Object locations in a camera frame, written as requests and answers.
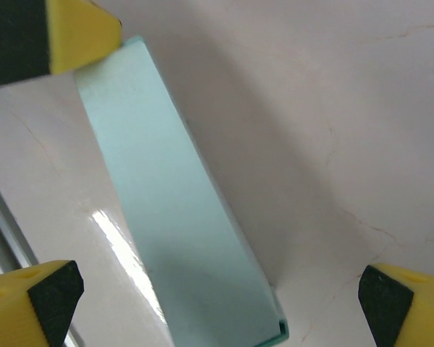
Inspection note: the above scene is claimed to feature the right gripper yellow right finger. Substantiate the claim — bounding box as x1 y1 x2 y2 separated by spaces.
357 262 434 347

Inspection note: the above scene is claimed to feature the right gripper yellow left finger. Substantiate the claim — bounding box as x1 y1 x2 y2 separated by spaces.
0 259 85 347

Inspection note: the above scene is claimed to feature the light teal paper box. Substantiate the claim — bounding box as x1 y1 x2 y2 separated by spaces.
73 35 289 347

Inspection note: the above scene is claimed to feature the wide aluminium base beam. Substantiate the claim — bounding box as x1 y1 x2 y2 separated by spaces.
0 164 86 347

